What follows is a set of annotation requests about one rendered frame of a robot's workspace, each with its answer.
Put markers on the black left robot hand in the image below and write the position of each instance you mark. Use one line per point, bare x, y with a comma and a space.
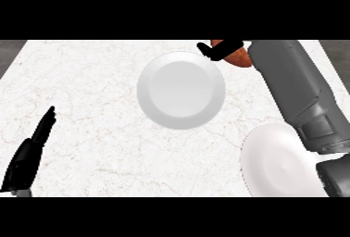
27, 157

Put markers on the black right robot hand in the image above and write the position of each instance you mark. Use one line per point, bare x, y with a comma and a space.
225, 49

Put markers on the orange sweet potato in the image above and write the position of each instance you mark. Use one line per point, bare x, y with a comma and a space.
237, 57

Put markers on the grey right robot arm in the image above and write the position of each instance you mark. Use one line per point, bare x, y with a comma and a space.
303, 102

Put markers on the white round plate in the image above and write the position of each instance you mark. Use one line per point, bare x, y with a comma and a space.
181, 90
278, 163

